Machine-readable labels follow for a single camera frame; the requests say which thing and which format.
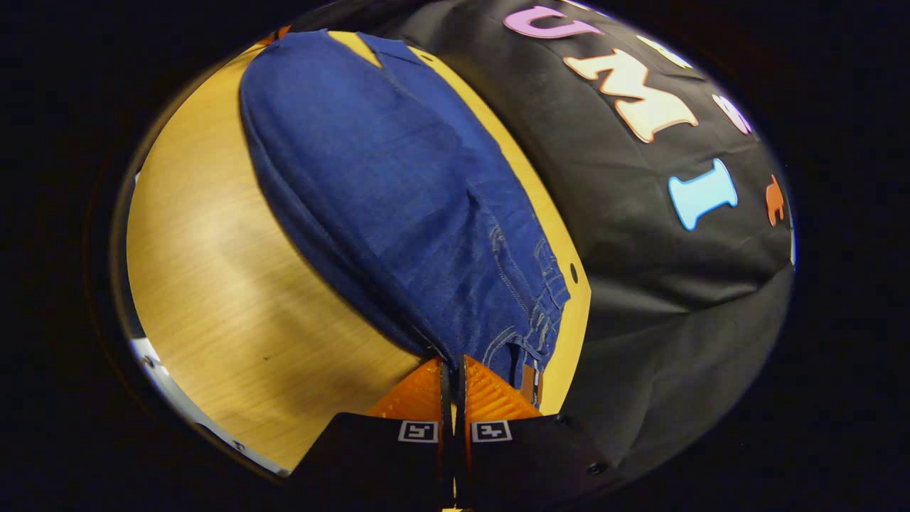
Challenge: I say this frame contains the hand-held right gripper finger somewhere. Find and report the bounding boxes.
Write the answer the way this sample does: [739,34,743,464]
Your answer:
[287,356,456,511]
[456,354,618,511]

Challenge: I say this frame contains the blue denim jeans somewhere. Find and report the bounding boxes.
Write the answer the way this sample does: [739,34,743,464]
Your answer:
[239,28,572,406]

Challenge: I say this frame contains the black backdrop cloth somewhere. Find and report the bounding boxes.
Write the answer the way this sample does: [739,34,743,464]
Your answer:
[291,0,797,484]

